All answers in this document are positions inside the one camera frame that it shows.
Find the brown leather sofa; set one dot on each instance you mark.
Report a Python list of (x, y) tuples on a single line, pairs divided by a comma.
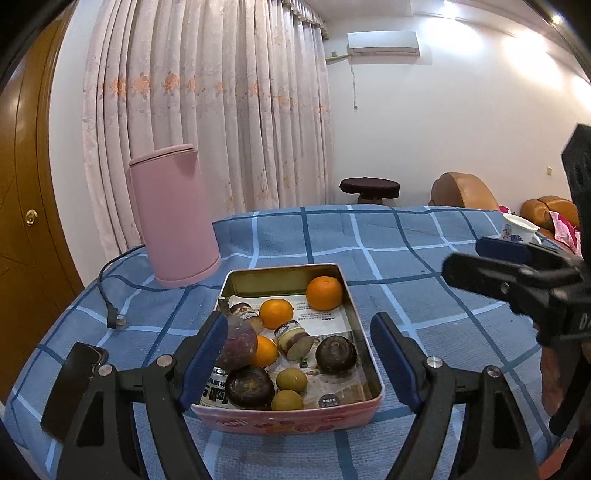
[(538, 211)]

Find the white air conditioner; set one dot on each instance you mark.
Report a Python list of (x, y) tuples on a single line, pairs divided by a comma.
[(395, 43)]

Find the brass door knob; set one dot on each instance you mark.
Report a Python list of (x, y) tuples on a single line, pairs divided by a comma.
[(31, 217)]

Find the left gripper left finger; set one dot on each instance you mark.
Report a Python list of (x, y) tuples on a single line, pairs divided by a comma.
[(102, 442)]

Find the pink metal tin box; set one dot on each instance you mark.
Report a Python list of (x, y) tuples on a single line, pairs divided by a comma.
[(279, 282)]

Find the wooden door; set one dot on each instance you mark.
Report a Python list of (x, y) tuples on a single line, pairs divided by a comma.
[(38, 276)]

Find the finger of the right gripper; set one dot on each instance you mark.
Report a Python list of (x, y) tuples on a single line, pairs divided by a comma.
[(546, 284), (498, 255)]

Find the printed paper in tin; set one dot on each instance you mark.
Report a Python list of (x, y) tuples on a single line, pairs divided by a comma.
[(359, 388)]

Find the white printed mug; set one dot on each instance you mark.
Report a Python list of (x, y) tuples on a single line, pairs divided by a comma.
[(519, 229)]

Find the black smartphone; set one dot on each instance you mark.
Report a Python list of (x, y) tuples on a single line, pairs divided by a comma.
[(69, 387)]

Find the pink electric kettle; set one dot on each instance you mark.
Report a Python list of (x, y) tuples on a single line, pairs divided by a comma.
[(171, 212)]

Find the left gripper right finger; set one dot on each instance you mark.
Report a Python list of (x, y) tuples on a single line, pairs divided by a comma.
[(494, 441)]

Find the dark mangosteen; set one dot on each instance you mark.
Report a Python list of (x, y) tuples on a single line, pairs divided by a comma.
[(250, 387), (336, 355)]

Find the dark round stool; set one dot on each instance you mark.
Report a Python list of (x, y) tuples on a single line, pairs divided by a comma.
[(371, 190)]

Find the brown leather armchair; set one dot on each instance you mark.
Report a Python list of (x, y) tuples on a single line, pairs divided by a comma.
[(466, 190)]

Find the pink floral curtain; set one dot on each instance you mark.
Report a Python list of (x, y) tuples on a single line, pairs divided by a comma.
[(246, 83)]

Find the small green-brown fruit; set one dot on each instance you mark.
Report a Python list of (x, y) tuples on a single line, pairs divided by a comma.
[(292, 379), (287, 400)]

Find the person's right hand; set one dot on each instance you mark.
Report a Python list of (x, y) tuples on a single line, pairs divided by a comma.
[(552, 396)]

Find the small orange tangerine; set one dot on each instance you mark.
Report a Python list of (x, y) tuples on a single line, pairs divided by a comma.
[(266, 353)]

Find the purple round turnip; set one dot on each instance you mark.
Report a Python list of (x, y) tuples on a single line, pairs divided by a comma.
[(240, 345)]

